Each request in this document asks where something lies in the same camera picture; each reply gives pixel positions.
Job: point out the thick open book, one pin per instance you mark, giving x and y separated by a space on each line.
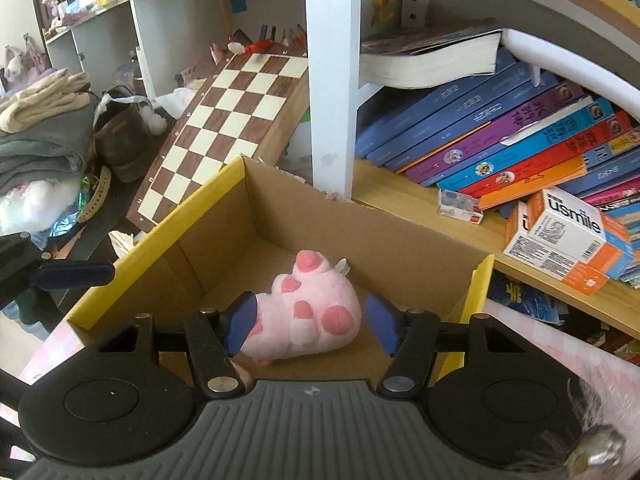
430 57

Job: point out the purple plush doll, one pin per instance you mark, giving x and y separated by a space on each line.
22 62

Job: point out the white curved plastic object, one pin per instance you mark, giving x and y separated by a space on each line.
560 60

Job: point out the folded grey cloth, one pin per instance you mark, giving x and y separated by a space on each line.
45 145

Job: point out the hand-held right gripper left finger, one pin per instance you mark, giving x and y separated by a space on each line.
241 327

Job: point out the white fluffy ball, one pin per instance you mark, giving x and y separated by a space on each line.
155 119

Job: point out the pink printed desk mat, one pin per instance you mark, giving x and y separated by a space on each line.
560 350

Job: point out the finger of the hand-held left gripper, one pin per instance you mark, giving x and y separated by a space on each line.
75 275

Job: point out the row of colourful books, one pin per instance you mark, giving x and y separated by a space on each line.
500 140

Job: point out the folded beige clothes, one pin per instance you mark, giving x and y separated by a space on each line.
40 100

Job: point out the white fluffy cloth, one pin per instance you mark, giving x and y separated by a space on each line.
35 205

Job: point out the blue sticky note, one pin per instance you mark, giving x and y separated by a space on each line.
238 3

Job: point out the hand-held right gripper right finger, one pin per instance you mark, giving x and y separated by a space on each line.
384 327

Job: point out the small red white box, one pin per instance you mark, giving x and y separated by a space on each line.
460 206

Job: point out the wooden bookshelf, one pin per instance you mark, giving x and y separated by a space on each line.
400 195

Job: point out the white shelf unit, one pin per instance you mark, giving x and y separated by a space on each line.
332 85

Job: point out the silver round bell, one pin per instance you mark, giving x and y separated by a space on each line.
595 452

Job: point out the yellow cardboard box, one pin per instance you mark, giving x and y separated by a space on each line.
280 240

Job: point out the brown leather bag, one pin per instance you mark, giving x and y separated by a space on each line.
122 135

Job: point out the pink plush toy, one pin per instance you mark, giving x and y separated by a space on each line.
310 310

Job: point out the wooden chessboard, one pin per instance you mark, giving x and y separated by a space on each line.
220 130

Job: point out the yellow duck sticker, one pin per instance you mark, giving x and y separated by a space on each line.
382 5

